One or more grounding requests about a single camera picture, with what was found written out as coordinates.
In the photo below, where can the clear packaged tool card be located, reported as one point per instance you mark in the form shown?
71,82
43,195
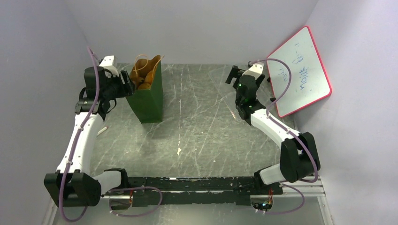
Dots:
102,130

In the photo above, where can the aluminium frame rail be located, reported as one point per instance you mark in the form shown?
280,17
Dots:
296,191

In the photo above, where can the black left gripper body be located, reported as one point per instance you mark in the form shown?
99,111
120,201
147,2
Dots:
116,88

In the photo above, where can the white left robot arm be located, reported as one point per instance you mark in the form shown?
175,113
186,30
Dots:
71,182

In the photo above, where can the green paper bag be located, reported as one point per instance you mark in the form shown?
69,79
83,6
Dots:
147,105

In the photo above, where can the red framed whiteboard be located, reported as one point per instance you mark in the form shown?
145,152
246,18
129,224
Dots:
297,73

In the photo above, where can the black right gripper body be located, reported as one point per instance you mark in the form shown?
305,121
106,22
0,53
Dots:
236,76

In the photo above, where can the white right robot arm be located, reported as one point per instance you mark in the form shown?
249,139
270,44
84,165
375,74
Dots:
298,151

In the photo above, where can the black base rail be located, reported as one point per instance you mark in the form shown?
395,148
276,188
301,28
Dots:
194,190

